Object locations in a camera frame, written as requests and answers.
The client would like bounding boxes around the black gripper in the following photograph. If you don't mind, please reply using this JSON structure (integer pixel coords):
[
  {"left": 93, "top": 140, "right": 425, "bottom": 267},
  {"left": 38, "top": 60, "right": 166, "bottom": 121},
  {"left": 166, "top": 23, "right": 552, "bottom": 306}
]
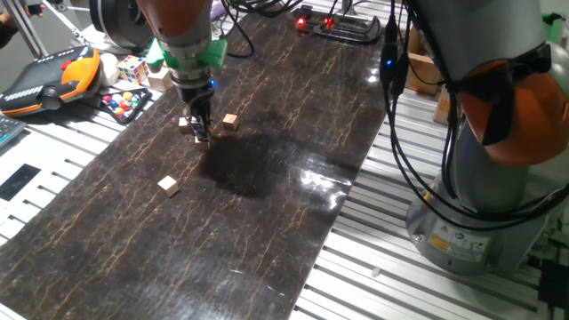
[{"left": 176, "top": 83, "right": 216, "bottom": 141}]

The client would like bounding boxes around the person's hand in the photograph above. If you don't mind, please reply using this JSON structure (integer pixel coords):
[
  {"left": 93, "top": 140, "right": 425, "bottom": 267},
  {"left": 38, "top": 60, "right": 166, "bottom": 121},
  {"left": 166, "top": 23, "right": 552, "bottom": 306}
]
[{"left": 0, "top": 3, "right": 45, "bottom": 30}]

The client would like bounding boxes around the thin metal rod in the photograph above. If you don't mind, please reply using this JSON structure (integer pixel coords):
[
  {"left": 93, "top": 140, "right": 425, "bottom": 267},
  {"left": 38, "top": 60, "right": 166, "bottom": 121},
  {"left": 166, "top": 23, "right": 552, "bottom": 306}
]
[{"left": 42, "top": 6, "right": 92, "bottom": 48}]

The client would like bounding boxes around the Rubik's cube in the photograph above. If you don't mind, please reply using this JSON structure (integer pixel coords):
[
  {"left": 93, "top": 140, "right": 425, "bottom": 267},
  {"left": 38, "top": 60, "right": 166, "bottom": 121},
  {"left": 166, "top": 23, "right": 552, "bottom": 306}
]
[{"left": 116, "top": 54, "right": 150, "bottom": 85}]

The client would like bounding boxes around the white ball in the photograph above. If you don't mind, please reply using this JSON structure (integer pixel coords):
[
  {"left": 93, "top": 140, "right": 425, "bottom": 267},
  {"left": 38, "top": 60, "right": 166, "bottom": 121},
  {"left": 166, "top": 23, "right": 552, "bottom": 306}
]
[{"left": 98, "top": 52, "right": 120, "bottom": 88}]

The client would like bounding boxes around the forearm in dark sleeve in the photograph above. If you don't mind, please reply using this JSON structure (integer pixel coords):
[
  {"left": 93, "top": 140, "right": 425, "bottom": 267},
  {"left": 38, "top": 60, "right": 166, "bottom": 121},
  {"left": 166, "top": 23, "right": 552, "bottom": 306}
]
[{"left": 0, "top": 24, "right": 20, "bottom": 51}]

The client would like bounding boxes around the black box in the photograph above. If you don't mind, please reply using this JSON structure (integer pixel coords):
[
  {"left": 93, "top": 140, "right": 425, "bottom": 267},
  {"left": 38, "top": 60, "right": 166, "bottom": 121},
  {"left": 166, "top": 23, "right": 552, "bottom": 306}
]
[{"left": 538, "top": 260, "right": 569, "bottom": 312}]

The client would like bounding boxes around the black filament spool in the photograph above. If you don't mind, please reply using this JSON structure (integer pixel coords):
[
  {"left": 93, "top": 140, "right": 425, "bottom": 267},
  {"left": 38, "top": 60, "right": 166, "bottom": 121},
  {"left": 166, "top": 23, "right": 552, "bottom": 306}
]
[{"left": 88, "top": 0, "right": 155, "bottom": 50}]

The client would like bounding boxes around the black and orange teach pendant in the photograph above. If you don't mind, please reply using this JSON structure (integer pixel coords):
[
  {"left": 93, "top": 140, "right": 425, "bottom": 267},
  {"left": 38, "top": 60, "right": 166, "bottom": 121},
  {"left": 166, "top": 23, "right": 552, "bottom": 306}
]
[{"left": 0, "top": 45, "right": 101, "bottom": 118}]

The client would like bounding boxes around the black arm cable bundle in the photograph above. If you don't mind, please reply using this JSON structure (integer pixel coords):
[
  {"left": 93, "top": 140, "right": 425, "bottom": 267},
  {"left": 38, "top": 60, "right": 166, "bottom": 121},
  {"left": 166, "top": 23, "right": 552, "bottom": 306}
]
[{"left": 377, "top": 0, "right": 569, "bottom": 232}]

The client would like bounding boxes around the aluminium post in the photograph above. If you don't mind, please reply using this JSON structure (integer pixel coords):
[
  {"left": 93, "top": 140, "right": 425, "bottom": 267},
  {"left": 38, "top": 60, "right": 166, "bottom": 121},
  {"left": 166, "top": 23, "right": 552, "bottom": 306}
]
[{"left": 0, "top": 0, "right": 49, "bottom": 59}]

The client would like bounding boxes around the black velcro strap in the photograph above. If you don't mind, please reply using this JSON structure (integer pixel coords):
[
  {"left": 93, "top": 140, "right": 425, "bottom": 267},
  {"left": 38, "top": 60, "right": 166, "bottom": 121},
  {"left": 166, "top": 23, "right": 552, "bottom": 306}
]
[{"left": 446, "top": 42, "right": 555, "bottom": 148}]

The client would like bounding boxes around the green felt mat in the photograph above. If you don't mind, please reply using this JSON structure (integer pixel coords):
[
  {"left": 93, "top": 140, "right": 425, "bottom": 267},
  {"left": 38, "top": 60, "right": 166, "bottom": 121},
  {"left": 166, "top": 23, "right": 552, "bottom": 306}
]
[{"left": 541, "top": 12, "right": 565, "bottom": 45}]

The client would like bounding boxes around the black wrist cable bundle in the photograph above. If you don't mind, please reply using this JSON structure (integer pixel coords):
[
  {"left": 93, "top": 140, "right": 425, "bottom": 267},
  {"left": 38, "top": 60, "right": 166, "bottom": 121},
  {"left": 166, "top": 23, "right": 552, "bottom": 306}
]
[{"left": 220, "top": 0, "right": 308, "bottom": 59}]

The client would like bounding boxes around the black tray of coloured balls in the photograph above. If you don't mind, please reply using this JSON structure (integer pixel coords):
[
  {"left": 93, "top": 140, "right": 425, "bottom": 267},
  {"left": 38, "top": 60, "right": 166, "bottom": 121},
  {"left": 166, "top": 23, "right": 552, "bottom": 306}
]
[{"left": 99, "top": 87, "right": 153, "bottom": 125}]

